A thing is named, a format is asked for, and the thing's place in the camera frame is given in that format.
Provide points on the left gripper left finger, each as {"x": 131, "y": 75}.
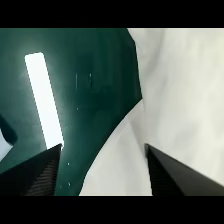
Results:
{"x": 36, "y": 176}

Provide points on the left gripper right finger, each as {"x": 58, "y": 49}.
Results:
{"x": 173, "y": 180}

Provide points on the white garment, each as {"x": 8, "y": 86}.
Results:
{"x": 180, "y": 93}

